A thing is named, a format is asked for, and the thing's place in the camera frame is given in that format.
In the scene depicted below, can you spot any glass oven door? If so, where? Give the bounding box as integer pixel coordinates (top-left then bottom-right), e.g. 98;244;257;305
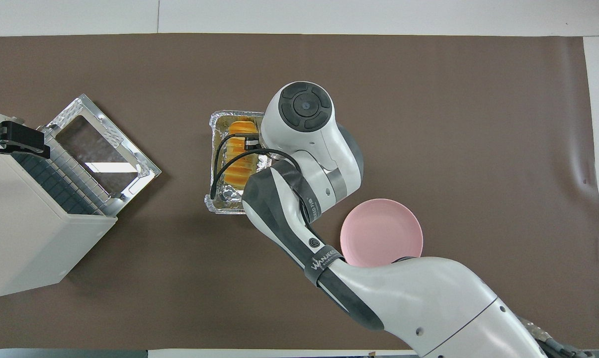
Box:
46;93;162;217

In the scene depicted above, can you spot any metal oven rack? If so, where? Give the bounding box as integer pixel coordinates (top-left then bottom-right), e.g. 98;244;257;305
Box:
11;133;117;216

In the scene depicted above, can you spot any pink round plate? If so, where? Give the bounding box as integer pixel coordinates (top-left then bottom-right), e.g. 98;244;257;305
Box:
340;198;424;269

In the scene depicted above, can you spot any yellow ridged bread loaf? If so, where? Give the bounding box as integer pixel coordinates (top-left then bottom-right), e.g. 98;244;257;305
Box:
225;119;261;189

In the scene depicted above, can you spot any aluminium foil tray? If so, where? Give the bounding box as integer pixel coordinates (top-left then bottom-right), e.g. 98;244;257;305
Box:
204;110;273;215

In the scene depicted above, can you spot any brown table mat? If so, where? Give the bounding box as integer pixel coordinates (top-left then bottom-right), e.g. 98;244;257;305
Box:
0;34;599;350

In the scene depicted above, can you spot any cream toaster oven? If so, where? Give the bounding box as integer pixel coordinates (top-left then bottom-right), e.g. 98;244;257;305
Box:
0;93;162;298

